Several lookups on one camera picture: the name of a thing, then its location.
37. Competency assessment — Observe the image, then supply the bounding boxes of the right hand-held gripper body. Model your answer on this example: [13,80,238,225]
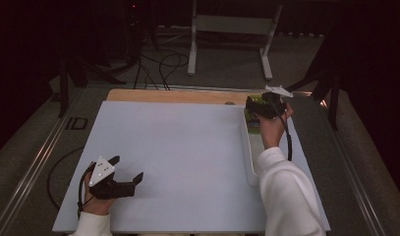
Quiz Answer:
[245,85,295,120]

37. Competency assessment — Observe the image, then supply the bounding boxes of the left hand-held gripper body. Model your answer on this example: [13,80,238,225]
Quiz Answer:
[87,155,137,201]

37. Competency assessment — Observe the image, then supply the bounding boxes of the white plastic storage bin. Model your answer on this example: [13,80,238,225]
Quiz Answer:
[242,106,300,187]

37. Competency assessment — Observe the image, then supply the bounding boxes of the person's left hand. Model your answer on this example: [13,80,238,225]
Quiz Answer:
[83,161,117,216]

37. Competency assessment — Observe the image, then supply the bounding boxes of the person's right hand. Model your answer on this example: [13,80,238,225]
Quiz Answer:
[256,101,295,150]

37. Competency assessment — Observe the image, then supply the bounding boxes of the white table mat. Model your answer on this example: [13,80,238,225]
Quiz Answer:
[52,100,331,234]

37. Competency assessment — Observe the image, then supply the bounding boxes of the black stand with angled legs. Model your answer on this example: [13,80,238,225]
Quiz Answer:
[275,30,343,131]

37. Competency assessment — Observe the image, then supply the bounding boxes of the black tripod stand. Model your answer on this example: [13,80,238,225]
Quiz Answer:
[57,45,127,118]

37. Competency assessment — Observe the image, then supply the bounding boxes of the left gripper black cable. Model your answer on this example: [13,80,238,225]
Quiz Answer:
[76,161,97,220]

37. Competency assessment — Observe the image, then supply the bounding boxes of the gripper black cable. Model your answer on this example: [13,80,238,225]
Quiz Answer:
[76,161,97,220]
[273,99,294,162]

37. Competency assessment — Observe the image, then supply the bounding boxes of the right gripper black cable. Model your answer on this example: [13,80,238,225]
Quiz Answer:
[273,99,294,162]

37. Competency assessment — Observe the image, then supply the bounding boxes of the curved black floor cable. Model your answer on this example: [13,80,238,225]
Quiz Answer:
[46,146,86,211]

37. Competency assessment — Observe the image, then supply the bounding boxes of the white metal stand frame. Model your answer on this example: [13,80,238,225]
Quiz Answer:
[187,0,284,82]

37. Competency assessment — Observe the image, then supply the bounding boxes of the metal floor rail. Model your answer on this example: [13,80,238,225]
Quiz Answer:
[0,88,87,236]
[318,97,389,236]

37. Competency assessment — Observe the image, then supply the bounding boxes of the black floor cables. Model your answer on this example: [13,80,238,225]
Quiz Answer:
[133,51,191,91]

